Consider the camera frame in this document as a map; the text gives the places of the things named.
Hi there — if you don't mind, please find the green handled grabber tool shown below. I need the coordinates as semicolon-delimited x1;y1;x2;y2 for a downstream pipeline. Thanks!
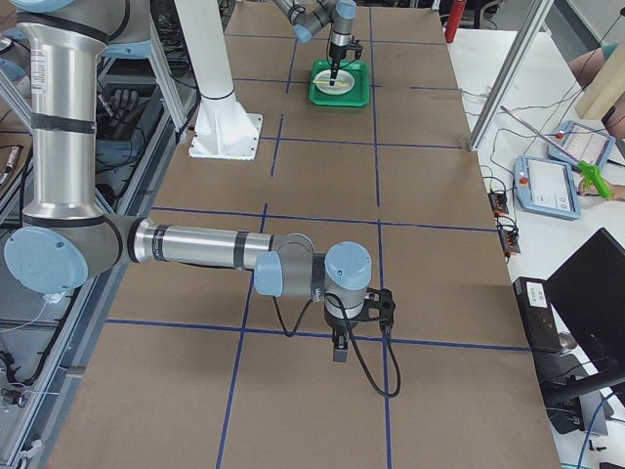
500;106;615;199

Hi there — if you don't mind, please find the black usb hub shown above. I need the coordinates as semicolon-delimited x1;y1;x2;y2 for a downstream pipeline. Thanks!
497;225;521;259
487;191;509;216

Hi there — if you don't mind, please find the black computer box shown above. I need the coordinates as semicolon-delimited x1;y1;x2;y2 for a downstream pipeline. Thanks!
513;277;563;354

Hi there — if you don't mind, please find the yellow plastic spoon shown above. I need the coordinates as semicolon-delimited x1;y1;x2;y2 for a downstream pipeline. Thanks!
312;79;354;94

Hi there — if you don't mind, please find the near black usb hub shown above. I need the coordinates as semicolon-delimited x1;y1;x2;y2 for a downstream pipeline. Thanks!
497;225;521;259

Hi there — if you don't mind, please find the person hand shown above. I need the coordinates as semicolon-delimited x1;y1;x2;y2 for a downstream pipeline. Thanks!
577;179;593;196

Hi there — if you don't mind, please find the far blue teach pendant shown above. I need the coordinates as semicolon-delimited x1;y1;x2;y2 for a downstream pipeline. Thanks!
547;120;616;170

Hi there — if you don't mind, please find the wooden beam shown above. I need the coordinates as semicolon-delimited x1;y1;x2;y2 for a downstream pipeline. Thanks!
576;41;625;120

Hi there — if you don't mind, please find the brown paper table cover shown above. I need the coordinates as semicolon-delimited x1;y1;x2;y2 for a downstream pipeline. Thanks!
48;2;560;468

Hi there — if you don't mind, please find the red cylinder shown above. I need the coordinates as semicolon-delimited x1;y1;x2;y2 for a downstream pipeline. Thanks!
444;0;466;44

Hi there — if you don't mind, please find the aluminium frame post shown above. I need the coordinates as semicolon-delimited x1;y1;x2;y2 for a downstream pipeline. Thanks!
468;0;554;151

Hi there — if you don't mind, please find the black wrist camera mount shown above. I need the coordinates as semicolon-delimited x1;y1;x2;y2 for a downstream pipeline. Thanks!
361;287;396;330

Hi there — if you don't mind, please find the black monitor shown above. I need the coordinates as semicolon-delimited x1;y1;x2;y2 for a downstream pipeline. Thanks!
546;228;624;370

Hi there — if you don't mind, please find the white camera post with base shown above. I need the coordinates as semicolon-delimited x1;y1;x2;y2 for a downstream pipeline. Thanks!
175;0;263;161

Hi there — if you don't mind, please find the near blue teach pendant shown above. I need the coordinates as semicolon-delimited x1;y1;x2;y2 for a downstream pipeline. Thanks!
514;155;581;220

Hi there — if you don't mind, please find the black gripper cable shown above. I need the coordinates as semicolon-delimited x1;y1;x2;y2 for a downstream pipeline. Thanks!
271;292;403;398

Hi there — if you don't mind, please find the blue teach pendant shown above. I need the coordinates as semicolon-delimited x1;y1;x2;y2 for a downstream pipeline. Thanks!
547;120;616;170
514;155;581;220

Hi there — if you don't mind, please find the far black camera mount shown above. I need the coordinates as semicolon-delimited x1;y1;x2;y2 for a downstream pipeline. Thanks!
349;38;362;61

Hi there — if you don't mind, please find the green plastic tray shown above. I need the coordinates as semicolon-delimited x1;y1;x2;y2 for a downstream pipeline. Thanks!
309;60;370;107

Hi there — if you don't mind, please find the blue network cable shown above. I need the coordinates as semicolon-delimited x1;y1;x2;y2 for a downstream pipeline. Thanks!
574;390;617;469

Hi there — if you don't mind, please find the far black usb hub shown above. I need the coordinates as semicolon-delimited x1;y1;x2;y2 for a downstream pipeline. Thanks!
487;191;509;216

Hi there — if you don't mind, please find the white round plate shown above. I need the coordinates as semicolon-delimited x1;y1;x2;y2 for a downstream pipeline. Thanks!
312;69;355;96

